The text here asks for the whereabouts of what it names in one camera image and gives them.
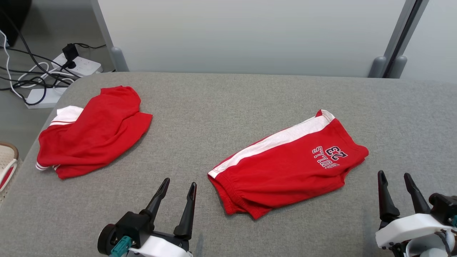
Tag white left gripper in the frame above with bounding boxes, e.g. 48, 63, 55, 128
127, 177, 197, 257

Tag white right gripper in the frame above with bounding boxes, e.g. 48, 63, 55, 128
375, 170, 455, 249

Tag red white basketball jersey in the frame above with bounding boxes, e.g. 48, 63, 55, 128
36, 86, 153, 180

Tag red shorts with white stripe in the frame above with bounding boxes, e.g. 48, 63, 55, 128
207, 109, 369, 220

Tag white power strip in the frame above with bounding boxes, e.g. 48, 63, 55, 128
52, 53, 103, 77
26, 87, 69, 109

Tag black plug adapter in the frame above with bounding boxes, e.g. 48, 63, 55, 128
62, 43, 80, 69

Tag white cable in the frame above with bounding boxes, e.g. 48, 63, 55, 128
0, 30, 74, 105

